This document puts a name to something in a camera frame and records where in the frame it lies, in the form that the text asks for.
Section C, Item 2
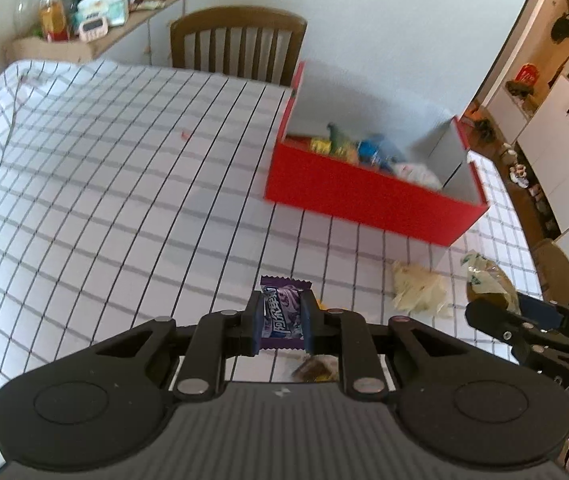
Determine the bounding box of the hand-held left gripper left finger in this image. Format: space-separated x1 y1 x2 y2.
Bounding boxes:
92 290 265 403

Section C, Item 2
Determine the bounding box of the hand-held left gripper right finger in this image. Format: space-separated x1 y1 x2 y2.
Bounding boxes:
299 291 470 402

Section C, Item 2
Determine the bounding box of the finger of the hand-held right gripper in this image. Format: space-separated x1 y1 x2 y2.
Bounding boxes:
515 294 569 330
465 300 535 347

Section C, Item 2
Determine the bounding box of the purple candy packet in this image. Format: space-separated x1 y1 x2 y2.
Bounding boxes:
259 275 313 351

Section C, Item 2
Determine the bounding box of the clear pastry packet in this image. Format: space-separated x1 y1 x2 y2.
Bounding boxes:
461 250 521 315

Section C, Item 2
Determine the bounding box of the red cardboard box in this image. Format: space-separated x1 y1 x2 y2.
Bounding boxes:
263 60 490 248

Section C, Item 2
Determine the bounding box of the white snack packet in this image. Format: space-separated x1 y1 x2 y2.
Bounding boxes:
391 161 443 191

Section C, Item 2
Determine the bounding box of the blue snack packet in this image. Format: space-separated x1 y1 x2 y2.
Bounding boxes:
357 134 403 167

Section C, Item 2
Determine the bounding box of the green biscuit packet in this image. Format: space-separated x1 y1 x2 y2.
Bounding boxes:
327 122 353 147

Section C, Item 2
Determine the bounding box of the wooden chair with curved back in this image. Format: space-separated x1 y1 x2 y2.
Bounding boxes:
532 239 569 307

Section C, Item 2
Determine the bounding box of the dark red snack packet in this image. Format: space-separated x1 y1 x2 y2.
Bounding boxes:
292 354 340 382

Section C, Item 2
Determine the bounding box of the pale packet with green leaves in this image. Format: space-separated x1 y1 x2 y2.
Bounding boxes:
391 260 454 319

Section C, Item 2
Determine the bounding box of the pair of white shoes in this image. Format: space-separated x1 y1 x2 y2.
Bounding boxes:
502 144 531 187

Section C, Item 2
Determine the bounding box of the white lower cabinet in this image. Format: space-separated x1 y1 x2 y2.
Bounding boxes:
485 76 569 233

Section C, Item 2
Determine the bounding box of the checkered tablecloth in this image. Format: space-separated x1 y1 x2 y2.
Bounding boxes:
0 59 544 401

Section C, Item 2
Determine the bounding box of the pair of brown shoes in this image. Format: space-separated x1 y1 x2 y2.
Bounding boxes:
467 104 501 142

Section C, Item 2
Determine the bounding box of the red ornament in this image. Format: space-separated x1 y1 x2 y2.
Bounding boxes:
517 62 541 87

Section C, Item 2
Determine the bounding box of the wooden slat-back chair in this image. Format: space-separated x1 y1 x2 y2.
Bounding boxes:
169 6 309 87

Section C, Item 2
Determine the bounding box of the wooden side shelf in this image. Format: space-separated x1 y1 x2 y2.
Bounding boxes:
5 0 186 65

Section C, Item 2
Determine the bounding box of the white kitchen timer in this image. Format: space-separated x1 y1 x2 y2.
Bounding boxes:
78 16 110 42

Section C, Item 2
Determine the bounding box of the tissue pack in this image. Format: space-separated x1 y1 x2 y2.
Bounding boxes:
75 0 130 29

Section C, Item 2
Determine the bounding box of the orange drink bottle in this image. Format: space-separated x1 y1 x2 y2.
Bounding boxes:
39 0 69 42

